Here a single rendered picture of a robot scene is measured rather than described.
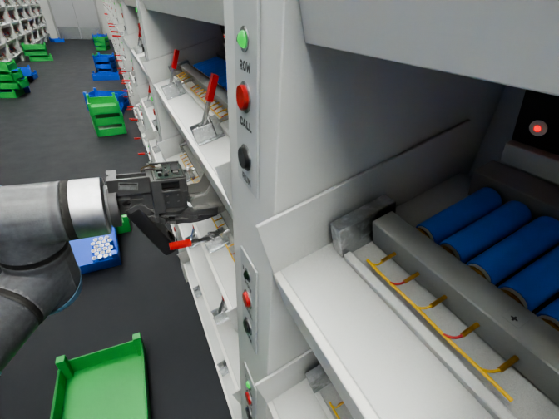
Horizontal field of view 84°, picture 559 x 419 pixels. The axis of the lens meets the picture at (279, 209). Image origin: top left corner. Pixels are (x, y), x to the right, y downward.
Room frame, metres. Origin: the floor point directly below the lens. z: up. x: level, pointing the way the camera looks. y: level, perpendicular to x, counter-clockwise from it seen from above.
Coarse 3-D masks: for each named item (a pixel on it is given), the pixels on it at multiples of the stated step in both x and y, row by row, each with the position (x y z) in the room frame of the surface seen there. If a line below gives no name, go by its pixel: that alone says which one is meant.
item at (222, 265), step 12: (168, 144) 0.80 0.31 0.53; (180, 144) 0.80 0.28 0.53; (168, 156) 0.79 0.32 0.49; (216, 216) 0.50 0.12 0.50; (204, 228) 0.48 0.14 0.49; (216, 252) 0.41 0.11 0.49; (228, 252) 0.40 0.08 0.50; (216, 264) 0.38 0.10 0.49; (228, 264) 0.38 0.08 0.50; (216, 276) 0.35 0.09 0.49; (228, 276) 0.35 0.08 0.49; (228, 288) 0.33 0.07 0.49; (228, 300) 0.31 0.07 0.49; (228, 312) 0.25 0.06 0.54
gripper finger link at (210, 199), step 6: (210, 186) 0.45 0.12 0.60; (210, 192) 0.45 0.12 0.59; (192, 198) 0.44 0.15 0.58; (198, 198) 0.44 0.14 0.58; (204, 198) 0.45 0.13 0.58; (210, 198) 0.45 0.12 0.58; (216, 198) 0.45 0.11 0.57; (192, 204) 0.44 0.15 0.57; (198, 204) 0.44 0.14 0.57; (204, 204) 0.44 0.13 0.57; (210, 204) 0.45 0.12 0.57; (216, 204) 0.45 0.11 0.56; (222, 204) 0.45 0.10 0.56; (222, 210) 0.45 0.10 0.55
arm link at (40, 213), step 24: (0, 192) 0.34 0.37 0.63; (24, 192) 0.35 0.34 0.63; (48, 192) 0.36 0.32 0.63; (0, 216) 0.32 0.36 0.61; (24, 216) 0.33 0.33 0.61; (48, 216) 0.33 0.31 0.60; (0, 240) 0.31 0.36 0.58; (24, 240) 0.32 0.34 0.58; (48, 240) 0.33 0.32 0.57; (24, 264) 0.31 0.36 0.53
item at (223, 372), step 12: (192, 276) 0.73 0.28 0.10; (192, 288) 0.66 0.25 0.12; (204, 300) 0.63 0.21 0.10; (204, 312) 0.59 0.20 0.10; (204, 324) 0.55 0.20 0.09; (216, 336) 0.51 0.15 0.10; (216, 348) 0.48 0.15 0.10; (216, 360) 0.45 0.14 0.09; (228, 372) 0.41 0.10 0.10; (228, 384) 0.39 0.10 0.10; (228, 396) 0.36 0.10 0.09; (240, 408) 0.34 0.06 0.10
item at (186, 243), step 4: (212, 236) 0.42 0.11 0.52; (184, 240) 0.40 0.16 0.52; (188, 240) 0.40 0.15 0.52; (192, 240) 0.41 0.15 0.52; (196, 240) 0.41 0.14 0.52; (200, 240) 0.41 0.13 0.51; (204, 240) 0.41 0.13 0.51; (208, 240) 0.41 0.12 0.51; (172, 244) 0.39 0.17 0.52; (176, 244) 0.39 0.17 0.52; (180, 244) 0.39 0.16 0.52; (184, 244) 0.39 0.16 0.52; (188, 244) 0.40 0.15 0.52; (172, 248) 0.39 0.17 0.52; (176, 248) 0.39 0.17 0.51; (180, 248) 0.39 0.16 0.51
